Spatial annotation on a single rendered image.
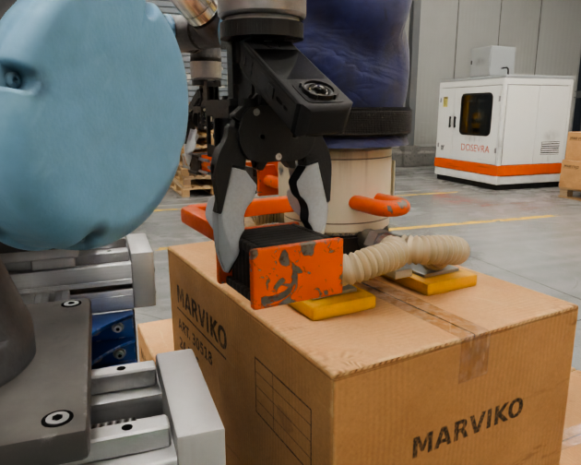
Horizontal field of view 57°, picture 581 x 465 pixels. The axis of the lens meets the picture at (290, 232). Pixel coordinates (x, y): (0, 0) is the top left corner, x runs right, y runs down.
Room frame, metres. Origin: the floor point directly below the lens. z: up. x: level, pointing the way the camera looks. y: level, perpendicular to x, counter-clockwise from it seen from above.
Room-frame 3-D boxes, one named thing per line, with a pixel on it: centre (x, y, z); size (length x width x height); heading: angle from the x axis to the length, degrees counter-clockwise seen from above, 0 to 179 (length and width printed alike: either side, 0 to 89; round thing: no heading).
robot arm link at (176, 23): (1.26, 0.25, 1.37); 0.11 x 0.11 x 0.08; 57
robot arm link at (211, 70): (1.36, 0.20, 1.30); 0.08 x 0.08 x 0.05
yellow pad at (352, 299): (0.80, 0.01, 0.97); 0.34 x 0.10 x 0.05; 28
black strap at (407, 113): (0.84, -0.07, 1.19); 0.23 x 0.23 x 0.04
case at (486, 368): (0.85, -0.08, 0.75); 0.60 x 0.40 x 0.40; 29
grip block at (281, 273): (0.46, 0.01, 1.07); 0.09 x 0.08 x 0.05; 118
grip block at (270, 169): (1.06, 0.04, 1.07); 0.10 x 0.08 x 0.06; 118
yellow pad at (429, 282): (0.89, -0.16, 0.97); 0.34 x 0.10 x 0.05; 28
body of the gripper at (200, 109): (1.35, 0.20, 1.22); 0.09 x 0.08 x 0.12; 28
